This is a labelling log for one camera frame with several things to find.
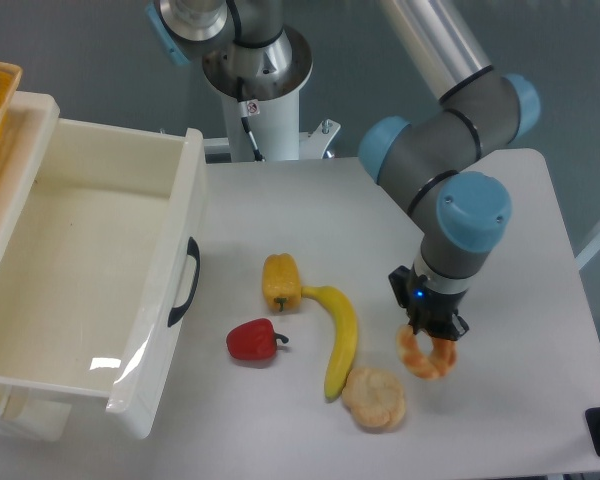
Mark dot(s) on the white plastic drawer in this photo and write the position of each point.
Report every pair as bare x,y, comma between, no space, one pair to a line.
93,265

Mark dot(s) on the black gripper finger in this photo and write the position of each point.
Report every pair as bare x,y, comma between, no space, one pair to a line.
418,319
450,328

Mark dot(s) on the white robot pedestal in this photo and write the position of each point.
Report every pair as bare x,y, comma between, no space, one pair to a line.
260,90

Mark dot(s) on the pale flower-shaped donut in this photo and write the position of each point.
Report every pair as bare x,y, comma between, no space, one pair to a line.
375,398

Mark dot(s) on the yellow banana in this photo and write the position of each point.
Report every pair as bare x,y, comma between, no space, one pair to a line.
345,321

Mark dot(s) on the yellow bell pepper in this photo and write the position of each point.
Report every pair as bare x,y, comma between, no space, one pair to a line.
281,284

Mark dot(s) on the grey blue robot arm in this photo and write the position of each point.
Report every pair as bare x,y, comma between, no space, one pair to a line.
423,168

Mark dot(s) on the glazed ring donut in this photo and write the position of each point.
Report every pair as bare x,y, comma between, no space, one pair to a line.
435,365

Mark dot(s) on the red bell pepper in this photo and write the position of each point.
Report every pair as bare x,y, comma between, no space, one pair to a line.
255,340

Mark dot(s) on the white drawer cabinet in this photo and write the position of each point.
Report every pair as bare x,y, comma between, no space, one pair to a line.
27,129

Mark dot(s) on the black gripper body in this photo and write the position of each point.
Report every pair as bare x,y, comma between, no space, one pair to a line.
412,290

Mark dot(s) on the black drawer handle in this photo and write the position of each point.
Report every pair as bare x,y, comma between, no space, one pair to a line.
188,285

